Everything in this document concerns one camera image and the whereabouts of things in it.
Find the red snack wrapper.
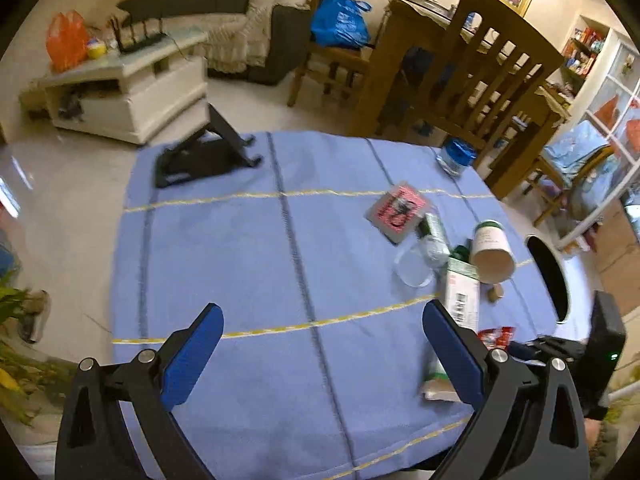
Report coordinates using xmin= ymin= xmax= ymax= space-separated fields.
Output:
xmin=477 ymin=326 xmax=516 ymax=352

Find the clear plastic cup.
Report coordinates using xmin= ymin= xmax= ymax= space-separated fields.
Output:
xmin=395 ymin=247 xmax=435 ymax=288

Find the blue checked tablecloth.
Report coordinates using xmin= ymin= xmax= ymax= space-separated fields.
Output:
xmin=110 ymin=131 xmax=568 ymax=480

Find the white bin with black opening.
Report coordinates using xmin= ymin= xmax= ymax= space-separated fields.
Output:
xmin=524 ymin=234 xmax=598 ymax=343

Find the clear bottle with green label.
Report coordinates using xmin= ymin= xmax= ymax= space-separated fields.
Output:
xmin=417 ymin=212 xmax=451 ymax=267

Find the green potted plant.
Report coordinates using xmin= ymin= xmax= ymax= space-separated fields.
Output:
xmin=0 ymin=270 xmax=76 ymax=426

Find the pink and black packet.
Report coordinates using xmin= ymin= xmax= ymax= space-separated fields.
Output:
xmin=364 ymin=183 xmax=432 ymax=246

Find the white and green paper cup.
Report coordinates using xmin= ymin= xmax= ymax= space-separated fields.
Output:
xmin=470 ymin=220 xmax=517 ymax=285

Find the blue lidded glass jar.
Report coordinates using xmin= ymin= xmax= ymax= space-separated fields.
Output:
xmin=436 ymin=138 xmax=477 ymax=177

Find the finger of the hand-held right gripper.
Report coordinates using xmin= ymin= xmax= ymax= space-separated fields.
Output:
xmin=511 ymin=337 xmax=591 ymax=362

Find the wall shelf with packages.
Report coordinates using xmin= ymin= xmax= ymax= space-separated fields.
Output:
xmin=560 ymin=14 xmax=613 ymax=96

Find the dark grey sofa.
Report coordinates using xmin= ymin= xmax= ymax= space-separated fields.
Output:
xmin=116 ymin=0 xmax=313 ymax=86

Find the wooden chair holding bag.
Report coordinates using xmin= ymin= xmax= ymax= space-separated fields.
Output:
xmin=287 ymin=0 xmax=375 ymax=108

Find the orange plastic bag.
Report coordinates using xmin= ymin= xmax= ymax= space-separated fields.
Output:
xmin=46 ymin=10 xmax=91 ymax=72

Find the green and white toothpaste box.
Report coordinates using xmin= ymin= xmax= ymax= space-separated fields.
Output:
xmin=422 ymin=242 xmax=482 ymax=403

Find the white coffee table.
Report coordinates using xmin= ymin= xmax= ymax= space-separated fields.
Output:
xmin=20 ymin=27 xmax=210 ymax=146

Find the blue shopping bag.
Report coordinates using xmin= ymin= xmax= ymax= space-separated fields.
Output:
xmin=310 ymin=0 xmax=373 ymax=51

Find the black folding phone stand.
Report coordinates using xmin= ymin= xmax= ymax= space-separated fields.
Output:
xmin=154 ymin=104 xmax=264 ymax=189

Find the person's right forearm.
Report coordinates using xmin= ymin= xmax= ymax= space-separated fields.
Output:
xmin=582 ymin=410 xmax=623 ymax=480

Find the black wifi router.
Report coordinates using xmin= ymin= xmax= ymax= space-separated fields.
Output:
xmin=109 ymin=16 xmax=168 ymax=55

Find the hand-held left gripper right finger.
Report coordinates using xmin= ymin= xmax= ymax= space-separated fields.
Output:
xmin=422 ymin=300 xmax=593 ymax=480

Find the large wooden slat-back chair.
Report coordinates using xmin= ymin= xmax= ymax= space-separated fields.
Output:
xmin=375 ymin=0 xmax=566 ymax=201

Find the wooden chair with blue cushion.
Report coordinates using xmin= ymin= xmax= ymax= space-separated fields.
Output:
xmin=525 ymin=120 xmax=618 ymax=226

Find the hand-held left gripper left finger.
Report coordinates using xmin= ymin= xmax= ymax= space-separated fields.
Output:
xmin=55 ymin=303 xmax=225 ymax=480

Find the wooden dining table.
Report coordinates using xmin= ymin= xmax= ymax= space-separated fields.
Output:
xmin=350 ymin=0 xmax=571 ymax=201

